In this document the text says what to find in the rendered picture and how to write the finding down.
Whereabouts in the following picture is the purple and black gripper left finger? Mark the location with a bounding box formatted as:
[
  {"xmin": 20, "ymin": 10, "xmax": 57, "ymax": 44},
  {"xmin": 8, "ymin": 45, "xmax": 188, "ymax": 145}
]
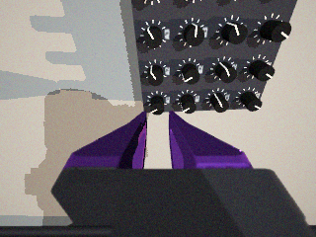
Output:
[{"xmin": 62, "ymin": 112, "xmax": 147, "ymax": 170}]

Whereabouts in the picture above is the dark grey knob box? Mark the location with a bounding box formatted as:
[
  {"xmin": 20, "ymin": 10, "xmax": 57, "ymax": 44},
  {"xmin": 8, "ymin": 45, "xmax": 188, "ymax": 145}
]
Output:
[{"xmin": 131, "ymin": 0, "xmax": 297, "ymax": 116}]

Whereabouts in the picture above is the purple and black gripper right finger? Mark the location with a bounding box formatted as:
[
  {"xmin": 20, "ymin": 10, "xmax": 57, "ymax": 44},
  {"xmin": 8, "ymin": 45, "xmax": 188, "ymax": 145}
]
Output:
[{"xmin": 169, "ymin": 111, "xmax": 254, "ymax": 169}]

